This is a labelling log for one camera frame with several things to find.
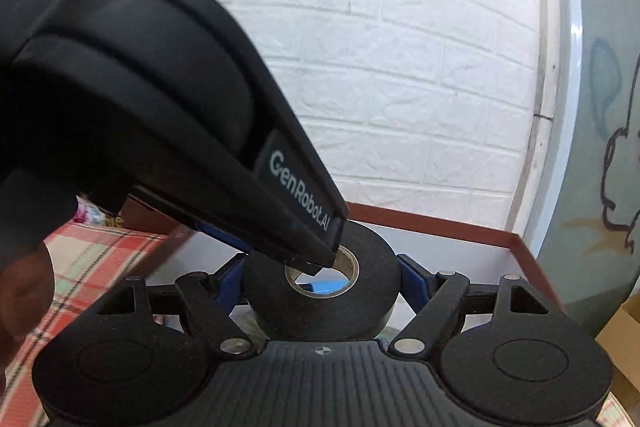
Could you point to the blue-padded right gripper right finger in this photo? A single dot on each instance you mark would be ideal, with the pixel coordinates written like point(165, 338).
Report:
point(415, 285)

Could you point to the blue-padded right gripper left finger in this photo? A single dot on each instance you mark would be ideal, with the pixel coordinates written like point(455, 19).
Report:
point(228, 283)

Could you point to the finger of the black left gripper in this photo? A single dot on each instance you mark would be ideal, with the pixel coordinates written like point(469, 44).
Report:
point(260, 222)

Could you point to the black tape roll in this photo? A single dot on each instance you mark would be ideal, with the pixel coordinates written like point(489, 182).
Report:
point(358, 311)

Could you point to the blue-capped black marker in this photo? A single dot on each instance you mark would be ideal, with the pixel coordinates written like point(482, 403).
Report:
point(321, 288)

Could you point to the person's left hand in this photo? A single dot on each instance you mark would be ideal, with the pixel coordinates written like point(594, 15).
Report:
point(27, 289)

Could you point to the brown cardboard storage box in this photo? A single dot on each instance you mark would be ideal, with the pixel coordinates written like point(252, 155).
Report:
point(481, 254)

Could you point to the red green plaid blanket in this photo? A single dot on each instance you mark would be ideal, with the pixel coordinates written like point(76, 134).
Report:
point(87, 260)

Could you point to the frosted glass door with cartoon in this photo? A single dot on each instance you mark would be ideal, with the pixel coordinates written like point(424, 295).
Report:
point(580, 214)

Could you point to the brown cardboard carton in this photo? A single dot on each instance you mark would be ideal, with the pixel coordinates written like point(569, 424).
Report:
point(621, 339)

